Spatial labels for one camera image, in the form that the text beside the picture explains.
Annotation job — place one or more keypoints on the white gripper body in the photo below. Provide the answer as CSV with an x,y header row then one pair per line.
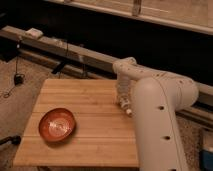
x,y
123,87

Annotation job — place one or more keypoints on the white plastic bottle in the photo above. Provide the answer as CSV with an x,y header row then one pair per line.
x,y
125,105

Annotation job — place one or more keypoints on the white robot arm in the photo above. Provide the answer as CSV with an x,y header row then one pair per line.
x,y
152,97

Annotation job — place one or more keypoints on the orange ceramic bowl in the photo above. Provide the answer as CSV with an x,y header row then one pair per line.
x,y
56,125

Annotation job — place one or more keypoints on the wooden ledge beam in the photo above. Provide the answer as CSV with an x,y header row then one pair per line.
x,y
91,58

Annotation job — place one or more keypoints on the white box on ledge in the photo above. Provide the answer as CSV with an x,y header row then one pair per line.
x,y
34,32

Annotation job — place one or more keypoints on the blue container at right edge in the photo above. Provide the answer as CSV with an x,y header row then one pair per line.
x,y
206,153

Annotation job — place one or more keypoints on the wooden post on shelf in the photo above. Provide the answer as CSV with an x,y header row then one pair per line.
x,y
136,9

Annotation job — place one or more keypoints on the black power adapter with cable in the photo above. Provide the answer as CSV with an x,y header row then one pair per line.
x,y
11,51

